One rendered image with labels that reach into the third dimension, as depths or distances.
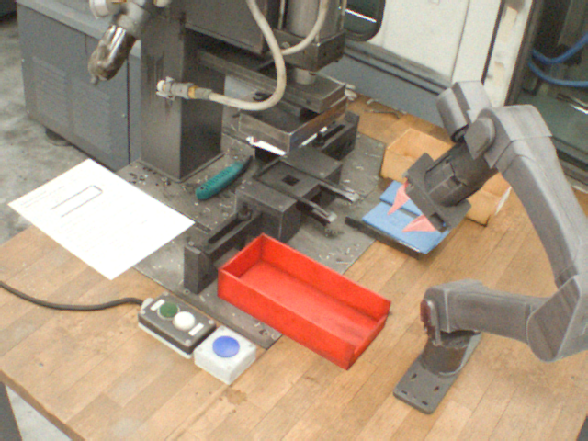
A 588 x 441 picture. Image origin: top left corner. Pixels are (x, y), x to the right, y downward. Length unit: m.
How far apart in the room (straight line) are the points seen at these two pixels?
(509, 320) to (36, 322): 0.71
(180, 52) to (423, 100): 0.75
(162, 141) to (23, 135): 1.97
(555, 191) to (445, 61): 0.99
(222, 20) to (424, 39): 0.73
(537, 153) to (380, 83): 1.06
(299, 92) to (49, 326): 0.55
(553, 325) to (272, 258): 0.57
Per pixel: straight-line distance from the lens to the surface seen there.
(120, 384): 1.05
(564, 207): 0.82
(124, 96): 2.63
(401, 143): 1.52
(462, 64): 1.75
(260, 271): 1.21
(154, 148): 1.42
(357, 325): 1.15
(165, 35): 1.28
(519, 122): 0.87
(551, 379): 1.19
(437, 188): 0.96
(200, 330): 1.08
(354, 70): 1.90
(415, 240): 1.31
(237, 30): 1.17
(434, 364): 1.09
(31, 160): 3.14
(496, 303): 0.93
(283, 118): 1.16
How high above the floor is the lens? 1.73
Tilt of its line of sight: 38 degrees down
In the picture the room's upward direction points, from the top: 8 degrees clockwise
